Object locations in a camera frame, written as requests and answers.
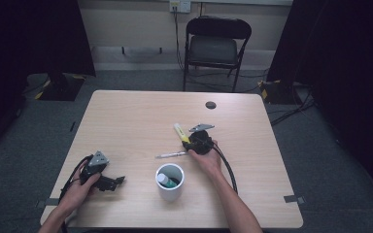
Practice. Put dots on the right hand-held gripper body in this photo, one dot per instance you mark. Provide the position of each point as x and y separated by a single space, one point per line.
202 144

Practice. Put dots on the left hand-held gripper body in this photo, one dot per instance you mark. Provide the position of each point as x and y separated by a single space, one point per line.
97 160

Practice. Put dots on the yellow highlighter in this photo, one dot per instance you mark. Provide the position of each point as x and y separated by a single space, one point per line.
179 131

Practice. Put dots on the clear plastic pen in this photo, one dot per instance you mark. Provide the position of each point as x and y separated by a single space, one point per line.
171 155

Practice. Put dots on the white cup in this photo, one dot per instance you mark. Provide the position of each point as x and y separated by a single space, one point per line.
170 194

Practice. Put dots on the person's right hand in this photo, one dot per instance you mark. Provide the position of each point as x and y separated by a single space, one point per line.
210 163

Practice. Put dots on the person's left hand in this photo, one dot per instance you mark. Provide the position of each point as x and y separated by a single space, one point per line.
76 194

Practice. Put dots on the round black table grommet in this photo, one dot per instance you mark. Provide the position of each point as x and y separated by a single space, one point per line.
210 105

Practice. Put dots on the grey tape strip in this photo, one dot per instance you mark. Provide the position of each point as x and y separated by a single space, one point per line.
47 203
293 198

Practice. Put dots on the black stand base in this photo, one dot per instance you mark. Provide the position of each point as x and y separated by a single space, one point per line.
61 87

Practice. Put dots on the black yellow floor box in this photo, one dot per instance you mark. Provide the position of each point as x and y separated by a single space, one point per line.
275 92

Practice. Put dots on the black folding chair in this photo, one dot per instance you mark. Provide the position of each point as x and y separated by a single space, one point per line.
212 50

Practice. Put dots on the black curtain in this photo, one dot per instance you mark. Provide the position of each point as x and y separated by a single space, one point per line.
29 32
336 48

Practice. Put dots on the white wall socket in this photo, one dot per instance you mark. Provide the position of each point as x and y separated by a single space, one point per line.
184 6

